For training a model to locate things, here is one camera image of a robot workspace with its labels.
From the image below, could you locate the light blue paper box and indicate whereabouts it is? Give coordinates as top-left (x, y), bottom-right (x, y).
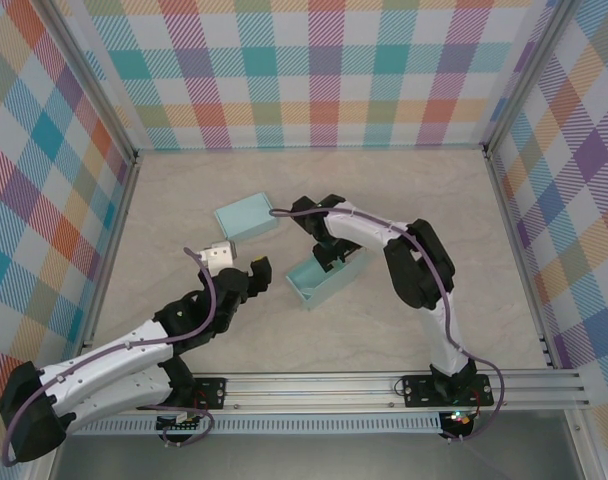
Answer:
top-left (213, 192), bottom-right (278, 246)
top-left (283, 247), bottom-right (370, 312)

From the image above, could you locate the left controller board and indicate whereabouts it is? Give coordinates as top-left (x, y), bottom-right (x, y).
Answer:
top-left (155, 412), bottom-right (205, 434)

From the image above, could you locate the controller board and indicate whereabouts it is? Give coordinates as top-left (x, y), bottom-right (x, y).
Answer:
top-left (155, 412), bottom-right (205, 434)
top-left (442, 409), bottom-right (474, 429)

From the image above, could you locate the grey metal panel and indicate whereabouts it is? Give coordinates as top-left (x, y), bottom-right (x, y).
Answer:
top-left (48, 433), bottom-right (585, 480)

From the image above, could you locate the right controller board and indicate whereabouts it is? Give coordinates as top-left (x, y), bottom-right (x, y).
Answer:
top-left (442, 409), bottom-right (474, 429)

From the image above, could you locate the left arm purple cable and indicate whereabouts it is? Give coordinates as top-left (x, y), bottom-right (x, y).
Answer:
top-left (1, 246), bottom-right (219, 467)

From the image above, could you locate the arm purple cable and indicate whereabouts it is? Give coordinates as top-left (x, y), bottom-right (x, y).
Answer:
top-left (1, 246), bottom-right (219, 467)
top-left (268, 207), bottom-right (508, 444)

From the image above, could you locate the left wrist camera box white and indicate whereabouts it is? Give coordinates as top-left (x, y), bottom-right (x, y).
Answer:
top-left (193, 239), bottom-right (239, 275)

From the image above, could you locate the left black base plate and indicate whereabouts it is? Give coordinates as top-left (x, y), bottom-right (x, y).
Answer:
top-left (135, 376), bottom-right (229, 412)

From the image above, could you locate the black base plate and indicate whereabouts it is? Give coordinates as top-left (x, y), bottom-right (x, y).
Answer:
top-left (402, 373), bottom-right (495, 409)
top-left (135, 376), bottom-right (229, 412)

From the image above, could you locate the aluminium mounting rail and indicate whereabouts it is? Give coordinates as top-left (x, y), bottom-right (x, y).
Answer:
top-left (123, 368), bottom-right (590, 415)

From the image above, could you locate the left aluminium side rail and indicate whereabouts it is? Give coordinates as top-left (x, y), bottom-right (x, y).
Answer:
top-left (76, 149), bottom-right (143, 374)

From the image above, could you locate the aluminium side rail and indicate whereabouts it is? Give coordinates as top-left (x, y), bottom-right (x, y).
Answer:
top-left (483, 144), bottom-right (558, 369)
top-left (76, 149), bottom-right (143, 374)

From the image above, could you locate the white slotted cable duct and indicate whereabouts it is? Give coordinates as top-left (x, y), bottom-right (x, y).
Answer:
top-left (71, 412), bottom-right (443, 436)

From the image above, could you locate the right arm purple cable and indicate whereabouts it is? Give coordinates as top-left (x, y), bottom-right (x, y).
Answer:
top-left (268, 207), bottom-right (508, 444)

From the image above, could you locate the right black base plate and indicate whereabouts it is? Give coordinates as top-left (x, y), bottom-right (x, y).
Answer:
top-left (402, 373), bottom-right (495, 409)

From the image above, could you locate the right aluminium side rail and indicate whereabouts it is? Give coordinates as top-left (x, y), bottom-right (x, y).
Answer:
top-left (483, 144), bottom-right (558, 369)

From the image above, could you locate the left aluminium frame post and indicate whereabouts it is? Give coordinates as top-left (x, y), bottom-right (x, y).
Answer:
top-left (46, 0), bottom-right (140, 161)

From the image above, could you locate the aluminium frame post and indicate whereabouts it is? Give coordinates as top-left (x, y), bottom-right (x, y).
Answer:
top-left (483, 0), bottom-right (583, 151)
top-left (46, 0), bottom-right (140, 161)

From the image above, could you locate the right aluminium frame post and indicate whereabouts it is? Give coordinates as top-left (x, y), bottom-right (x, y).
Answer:
top-left (483, 0), bottom-right (583, 151)

